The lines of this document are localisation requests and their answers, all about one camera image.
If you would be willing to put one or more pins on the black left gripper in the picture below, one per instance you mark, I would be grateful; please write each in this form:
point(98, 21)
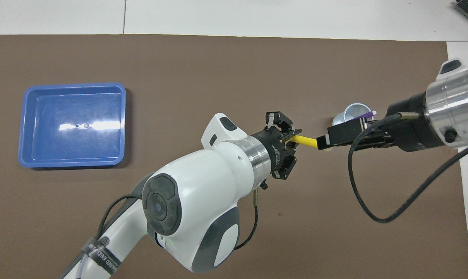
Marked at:
point(276, 151)

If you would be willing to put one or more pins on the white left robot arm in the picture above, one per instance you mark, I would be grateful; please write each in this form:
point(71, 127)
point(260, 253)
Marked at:
point(203, 186)

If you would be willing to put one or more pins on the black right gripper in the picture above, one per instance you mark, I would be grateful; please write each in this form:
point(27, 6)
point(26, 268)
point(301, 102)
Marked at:
point(412, 128)

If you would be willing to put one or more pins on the brown table mat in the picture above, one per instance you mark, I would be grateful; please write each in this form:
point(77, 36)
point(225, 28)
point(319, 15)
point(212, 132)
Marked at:
point(234, 69)

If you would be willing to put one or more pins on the yellow pen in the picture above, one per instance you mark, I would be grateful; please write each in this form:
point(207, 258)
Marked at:
point(305, 141)

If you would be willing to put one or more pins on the blue plastic tray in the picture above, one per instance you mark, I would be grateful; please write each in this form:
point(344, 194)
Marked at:
point(71, 124)

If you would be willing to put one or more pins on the purple pen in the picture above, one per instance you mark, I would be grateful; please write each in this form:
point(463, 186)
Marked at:
point(365, 115)

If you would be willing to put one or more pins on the clear plastic cup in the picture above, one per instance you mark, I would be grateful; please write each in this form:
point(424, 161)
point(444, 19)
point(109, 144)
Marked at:
point(354, 110)

